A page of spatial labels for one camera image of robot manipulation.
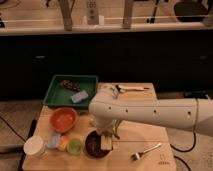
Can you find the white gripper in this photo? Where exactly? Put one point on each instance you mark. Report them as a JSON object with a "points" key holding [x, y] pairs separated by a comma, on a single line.
{"points": [[106, 130]]}

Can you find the white eraser block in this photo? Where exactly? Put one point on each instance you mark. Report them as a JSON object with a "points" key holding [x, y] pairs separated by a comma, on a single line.
{"points": [[106, 142]]}

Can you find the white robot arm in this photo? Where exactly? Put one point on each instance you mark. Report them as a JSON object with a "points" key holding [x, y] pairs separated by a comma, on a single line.
{"points": [[185, 114]]}

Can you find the dark purple bowl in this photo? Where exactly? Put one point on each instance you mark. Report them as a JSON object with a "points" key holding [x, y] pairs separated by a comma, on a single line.
{"points": [[93, 145]]}

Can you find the orange bowl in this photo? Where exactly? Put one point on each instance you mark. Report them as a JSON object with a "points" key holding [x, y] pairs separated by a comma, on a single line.
{"points": [[63, 119]]}

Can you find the small green cup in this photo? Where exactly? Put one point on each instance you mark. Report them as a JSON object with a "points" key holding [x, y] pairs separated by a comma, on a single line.
{"points": [[74, 146]]}

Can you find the silver fork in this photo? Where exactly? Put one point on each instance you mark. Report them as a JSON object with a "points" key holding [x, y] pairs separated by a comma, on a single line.
{"points": [[138, 155]]}

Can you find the blue sponge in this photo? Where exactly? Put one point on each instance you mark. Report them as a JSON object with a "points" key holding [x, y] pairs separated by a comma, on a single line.
{"points": [[78, 97]]}

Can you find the orange yellow toy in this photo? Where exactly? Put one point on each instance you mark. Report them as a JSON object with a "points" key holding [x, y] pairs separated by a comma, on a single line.
{"points": [[63, 141]]}

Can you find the green plastic tray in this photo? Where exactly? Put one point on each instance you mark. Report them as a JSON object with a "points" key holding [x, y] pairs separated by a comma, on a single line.
{"points": [[59, 96]]}

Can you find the brown grape bunch toy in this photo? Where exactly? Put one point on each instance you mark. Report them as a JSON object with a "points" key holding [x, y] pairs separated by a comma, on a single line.
{"points": [[70, 85]]}

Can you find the white cup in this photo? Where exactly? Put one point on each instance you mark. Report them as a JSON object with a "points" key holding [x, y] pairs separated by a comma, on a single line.
{"points": [[34, 146]]}

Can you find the wooden shelf rail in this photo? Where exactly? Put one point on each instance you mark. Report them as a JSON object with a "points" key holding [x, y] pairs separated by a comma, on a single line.
{"points": [[53, 27]]}

